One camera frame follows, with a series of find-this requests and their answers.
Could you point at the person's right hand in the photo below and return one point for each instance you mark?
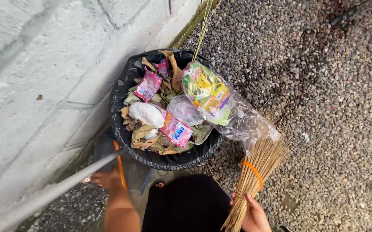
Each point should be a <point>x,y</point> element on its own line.
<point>258,219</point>

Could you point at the person's left hand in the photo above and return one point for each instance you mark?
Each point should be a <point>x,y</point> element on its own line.
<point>107,180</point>

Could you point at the person's left fingers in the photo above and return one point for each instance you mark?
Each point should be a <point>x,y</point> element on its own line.
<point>98,179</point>

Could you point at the brown stick broom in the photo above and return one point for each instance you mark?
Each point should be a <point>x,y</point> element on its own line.
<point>256,161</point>

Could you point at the dark grey dustpan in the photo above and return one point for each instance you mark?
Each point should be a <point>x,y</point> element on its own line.
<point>104,151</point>

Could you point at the blue plastic strip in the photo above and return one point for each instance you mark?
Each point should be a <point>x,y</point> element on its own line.
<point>146,182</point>

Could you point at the grey metal pole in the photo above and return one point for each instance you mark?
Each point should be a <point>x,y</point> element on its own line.
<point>44,195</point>

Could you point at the person's foot in black sandal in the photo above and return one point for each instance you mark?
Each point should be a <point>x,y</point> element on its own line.
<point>158,184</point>

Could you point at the black bag lined trash bin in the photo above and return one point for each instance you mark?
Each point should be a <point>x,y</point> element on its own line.
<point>160,162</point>

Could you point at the small white paper wad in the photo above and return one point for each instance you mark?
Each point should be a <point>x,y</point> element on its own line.
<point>151,133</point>

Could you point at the white crumpled plastic bag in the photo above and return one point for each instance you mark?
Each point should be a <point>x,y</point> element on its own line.
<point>145,114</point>

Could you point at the person's black clothing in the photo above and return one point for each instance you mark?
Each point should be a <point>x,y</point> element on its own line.
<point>186,206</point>

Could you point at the pink sachet packet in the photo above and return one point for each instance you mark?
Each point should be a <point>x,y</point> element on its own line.
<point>148,85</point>
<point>177,130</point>
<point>164,67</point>

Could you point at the crumpled clear plastic bag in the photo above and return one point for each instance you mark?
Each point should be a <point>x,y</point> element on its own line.
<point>184,109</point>

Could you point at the green yellow wrapper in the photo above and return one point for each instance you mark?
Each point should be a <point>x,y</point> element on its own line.
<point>206,92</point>

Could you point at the large clear plastic bag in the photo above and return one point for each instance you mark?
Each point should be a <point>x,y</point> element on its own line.
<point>244,124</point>

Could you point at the orange broom band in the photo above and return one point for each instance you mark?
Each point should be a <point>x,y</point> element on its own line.
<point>253,169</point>

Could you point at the yellow grass stalks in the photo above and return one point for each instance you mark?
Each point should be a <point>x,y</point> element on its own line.
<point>203,29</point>

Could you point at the white paper scrap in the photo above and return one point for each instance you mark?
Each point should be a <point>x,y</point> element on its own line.
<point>306,137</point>

